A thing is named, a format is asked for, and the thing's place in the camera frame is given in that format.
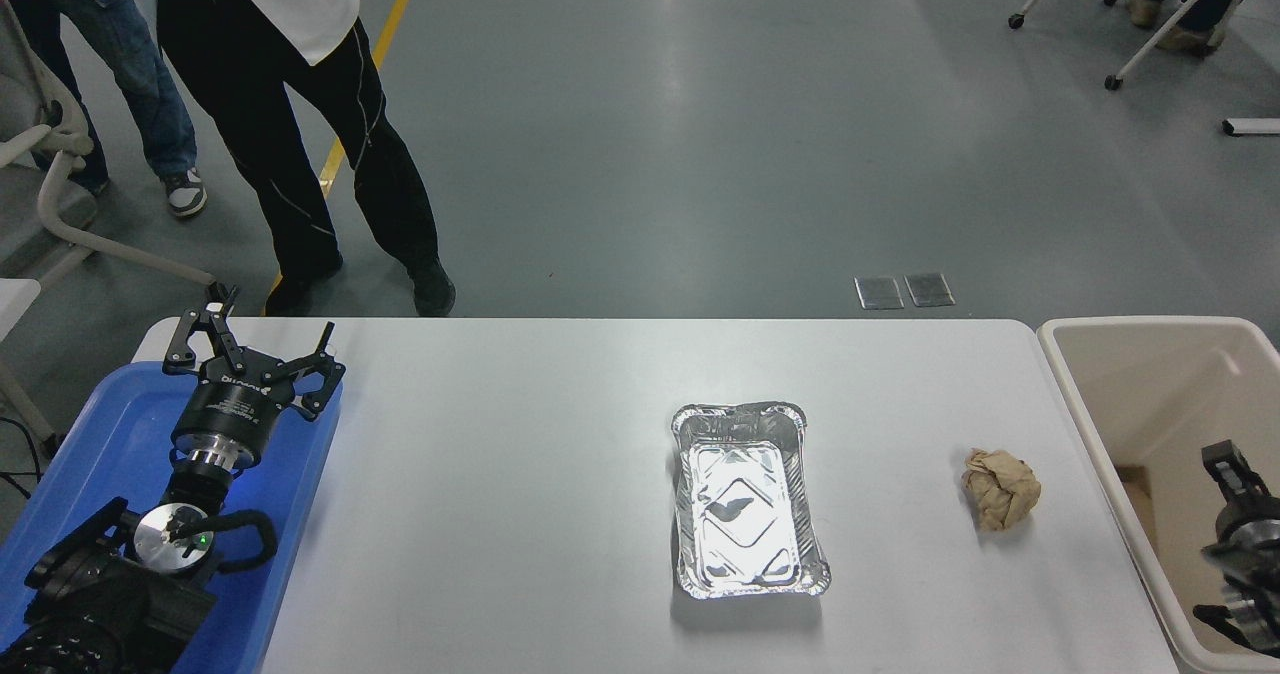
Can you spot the white-framed wheeled chair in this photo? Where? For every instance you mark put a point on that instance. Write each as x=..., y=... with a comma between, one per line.
x=1113, y=82

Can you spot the large pale plastic bin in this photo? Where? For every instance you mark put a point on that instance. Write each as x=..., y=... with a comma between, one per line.
x=1130, y=384

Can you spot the blue plastic tray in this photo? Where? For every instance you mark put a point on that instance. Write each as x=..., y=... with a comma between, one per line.
x=110, y=434

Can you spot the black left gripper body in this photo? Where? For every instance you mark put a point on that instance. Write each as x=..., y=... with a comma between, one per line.
x=228, y=409

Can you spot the grey office chair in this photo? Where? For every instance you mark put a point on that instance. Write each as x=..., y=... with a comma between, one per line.
x=30, y=214

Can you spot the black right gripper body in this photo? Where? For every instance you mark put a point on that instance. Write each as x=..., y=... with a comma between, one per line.
x=1248, y=512

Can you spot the crumpled tan paper ball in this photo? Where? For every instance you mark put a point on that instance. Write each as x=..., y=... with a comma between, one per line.
x=1002, y=489

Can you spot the white bar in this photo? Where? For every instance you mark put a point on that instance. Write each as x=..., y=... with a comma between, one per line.
x=1252, y=126

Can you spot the person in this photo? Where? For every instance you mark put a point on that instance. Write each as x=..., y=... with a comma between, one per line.
x=1190, y=39
x=250, y=104
x=130, y=84

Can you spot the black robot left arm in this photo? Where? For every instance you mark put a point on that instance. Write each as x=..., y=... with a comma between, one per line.
x=110, y=594

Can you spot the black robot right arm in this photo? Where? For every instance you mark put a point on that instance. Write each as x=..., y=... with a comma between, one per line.
x=1255, y=574

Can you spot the silver foil tray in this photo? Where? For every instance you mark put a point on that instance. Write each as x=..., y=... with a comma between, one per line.
x=748, y=499

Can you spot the metal floor plate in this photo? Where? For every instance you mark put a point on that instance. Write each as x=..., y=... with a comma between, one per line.
x=880, y=292
x=930, y=290

